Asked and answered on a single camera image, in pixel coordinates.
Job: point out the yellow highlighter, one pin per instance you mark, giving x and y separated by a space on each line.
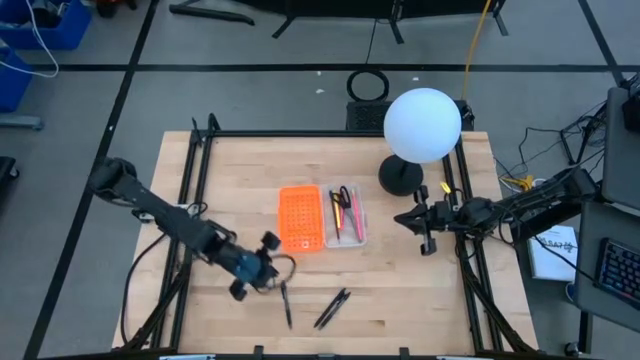
339 217

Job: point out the orange perforated plastic lid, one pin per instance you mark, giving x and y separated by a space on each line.
301 218

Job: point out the black floor equipment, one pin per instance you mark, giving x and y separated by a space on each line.
7 175

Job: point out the black aluminium table frame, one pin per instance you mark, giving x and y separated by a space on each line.
300 133

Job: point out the black perforated electronics box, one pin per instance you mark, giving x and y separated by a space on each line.
365 117

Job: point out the blue plastic tote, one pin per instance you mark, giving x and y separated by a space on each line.
60 30
12 80

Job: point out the pink highlighter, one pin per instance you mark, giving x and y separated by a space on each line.
357 210

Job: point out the yellow tag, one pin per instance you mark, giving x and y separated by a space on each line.
444 187

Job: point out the black partition screen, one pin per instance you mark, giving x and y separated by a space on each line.
350 5

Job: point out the black caster wheel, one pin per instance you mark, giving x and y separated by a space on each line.
572 349

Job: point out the black frame clamp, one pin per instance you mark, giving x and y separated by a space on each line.
404 352
258 351

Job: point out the black pen with brown barrel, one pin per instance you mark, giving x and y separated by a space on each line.
286 307

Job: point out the clear plastic supply box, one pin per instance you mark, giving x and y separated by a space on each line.
345 244

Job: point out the white paper booklet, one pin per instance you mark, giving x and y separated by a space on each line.
550 255

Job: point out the dark grey desk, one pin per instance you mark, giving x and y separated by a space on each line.
587 280

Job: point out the black scissors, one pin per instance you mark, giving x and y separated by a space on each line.
346 206

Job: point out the slim black pen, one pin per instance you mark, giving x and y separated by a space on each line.
332 200

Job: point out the black backlit keyboard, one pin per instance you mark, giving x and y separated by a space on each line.
620 272

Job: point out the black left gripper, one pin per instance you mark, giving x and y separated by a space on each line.
247 265

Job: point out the grey metal table foot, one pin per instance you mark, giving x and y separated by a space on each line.
20 123

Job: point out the black pen with rubber grip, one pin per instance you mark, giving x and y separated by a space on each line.
336 311

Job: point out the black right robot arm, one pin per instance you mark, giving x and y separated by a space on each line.
540 205

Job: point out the black floor stand bar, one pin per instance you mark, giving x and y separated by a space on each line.
210 14

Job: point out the white globe lamp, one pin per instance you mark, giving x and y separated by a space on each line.
422 125

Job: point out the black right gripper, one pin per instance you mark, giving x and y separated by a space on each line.
445 216

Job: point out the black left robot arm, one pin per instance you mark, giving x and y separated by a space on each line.
165 216

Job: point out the grey raised desk shelf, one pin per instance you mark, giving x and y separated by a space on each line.
622 150

